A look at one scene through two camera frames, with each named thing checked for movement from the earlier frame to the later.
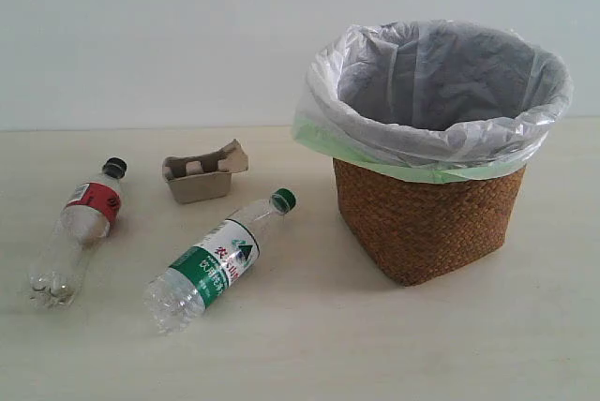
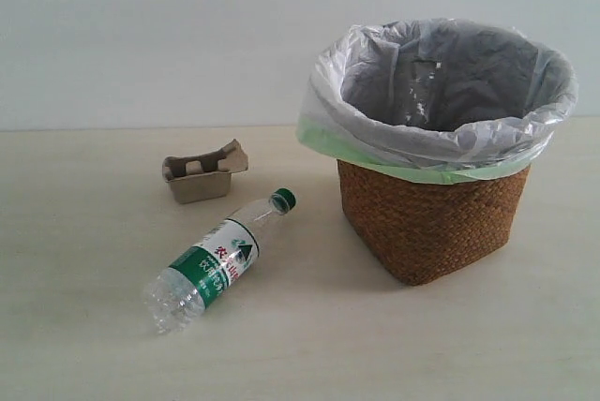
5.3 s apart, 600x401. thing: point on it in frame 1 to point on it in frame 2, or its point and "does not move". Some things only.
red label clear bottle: [88, 216] to [422, 75]
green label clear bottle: [186, 289] does not move
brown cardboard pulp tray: [200, 177] does not move
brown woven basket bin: [413, 230] does not move
